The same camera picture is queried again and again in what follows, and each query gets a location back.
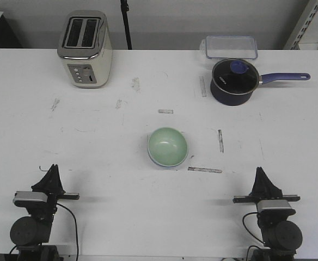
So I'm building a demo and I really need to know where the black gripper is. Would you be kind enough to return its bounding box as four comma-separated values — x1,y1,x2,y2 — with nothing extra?
232,166,301,228
25,164,80,226

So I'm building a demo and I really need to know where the blue bowl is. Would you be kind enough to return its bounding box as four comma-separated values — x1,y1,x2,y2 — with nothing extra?
146,130,189,170

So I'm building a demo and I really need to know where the green bowl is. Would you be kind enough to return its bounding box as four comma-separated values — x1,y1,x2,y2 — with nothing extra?
147,127,188,167

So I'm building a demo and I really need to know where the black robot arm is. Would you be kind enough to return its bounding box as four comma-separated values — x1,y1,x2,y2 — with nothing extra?
233,166,303,260
10,164,80,260

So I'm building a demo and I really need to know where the dark blue saucepan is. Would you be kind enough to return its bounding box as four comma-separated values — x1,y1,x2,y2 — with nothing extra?
210,58,311,106

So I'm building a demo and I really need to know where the glass pot lid blue knob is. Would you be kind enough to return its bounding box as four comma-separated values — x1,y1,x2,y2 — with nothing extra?
212,58,259,95

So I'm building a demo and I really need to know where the cream and chrome toaster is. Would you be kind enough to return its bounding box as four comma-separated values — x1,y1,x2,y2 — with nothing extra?
57,10,113,89

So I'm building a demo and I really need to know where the clear plastic food container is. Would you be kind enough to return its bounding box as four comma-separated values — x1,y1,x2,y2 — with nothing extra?
199,35,258,60

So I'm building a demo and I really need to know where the grey metal shelf upright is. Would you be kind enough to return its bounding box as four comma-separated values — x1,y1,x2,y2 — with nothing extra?
283,1,318,50

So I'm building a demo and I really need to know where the black tripod pole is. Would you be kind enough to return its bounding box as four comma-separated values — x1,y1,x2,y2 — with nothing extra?
120,0,133,50

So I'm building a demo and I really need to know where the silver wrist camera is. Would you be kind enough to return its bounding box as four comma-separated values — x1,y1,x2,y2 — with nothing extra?
13,191,48,207
256,200,296,217

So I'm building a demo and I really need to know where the right black cable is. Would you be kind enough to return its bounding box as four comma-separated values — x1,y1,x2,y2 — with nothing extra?
242,212,266,259

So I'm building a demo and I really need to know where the black cable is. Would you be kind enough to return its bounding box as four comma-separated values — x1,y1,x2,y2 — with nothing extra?
56,203,80,259
242,212,266,259

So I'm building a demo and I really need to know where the left black cable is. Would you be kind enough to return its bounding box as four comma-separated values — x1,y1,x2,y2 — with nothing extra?
56,203,80,259

